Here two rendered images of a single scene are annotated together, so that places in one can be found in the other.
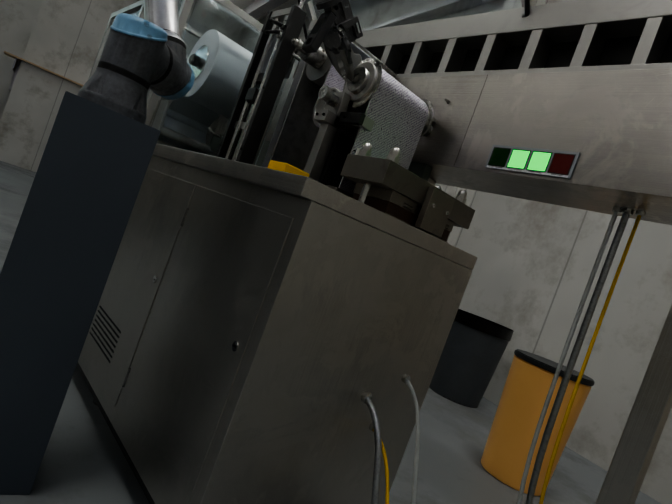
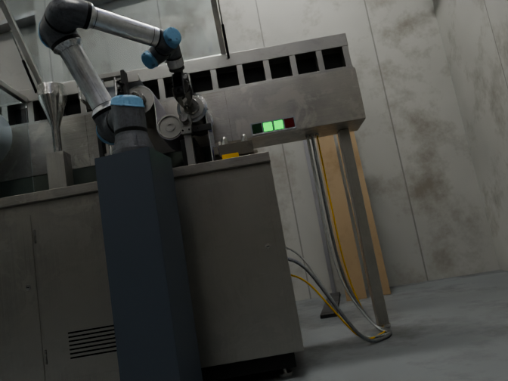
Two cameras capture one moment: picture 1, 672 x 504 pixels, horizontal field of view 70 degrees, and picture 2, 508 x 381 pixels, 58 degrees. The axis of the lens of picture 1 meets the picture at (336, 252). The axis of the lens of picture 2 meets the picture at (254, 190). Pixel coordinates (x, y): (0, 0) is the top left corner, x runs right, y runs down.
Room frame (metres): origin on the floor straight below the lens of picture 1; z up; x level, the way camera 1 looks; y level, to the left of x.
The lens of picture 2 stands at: (-0.23, 1.49, 0.46)
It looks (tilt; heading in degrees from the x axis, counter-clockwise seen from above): 9 degrees up; 313
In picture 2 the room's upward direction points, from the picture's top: 10 degrees counter-clockwise
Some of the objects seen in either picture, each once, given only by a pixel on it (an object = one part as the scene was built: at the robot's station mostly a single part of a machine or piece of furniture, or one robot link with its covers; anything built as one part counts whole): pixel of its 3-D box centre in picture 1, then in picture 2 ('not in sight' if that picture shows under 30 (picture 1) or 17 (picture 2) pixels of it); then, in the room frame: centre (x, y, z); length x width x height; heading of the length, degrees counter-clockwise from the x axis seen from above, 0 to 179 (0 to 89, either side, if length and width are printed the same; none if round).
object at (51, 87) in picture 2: not in sight; (51, 92); (1.98, 0.50, 1.50); 0.14 x 0.14 x 0.06
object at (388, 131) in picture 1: (386, 146); (212, 138); (1.41, -0.03, 1.11); 0.23 x 0.01 x 0.18; 132
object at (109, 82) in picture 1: (118, 93); (132, 144); (1.14, 0.61, 0.95); 0.15 x 0.15 x 0.10
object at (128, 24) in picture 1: (136, 48); (128, 114); (1.14, 0.61, 1.07); 0.13 x 0.12 x 0.14; 170
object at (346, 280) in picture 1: (162, 268); (23, 310); (2.11, 0.69, 0.43); 2.52 x 0.64 x 0.86; 42
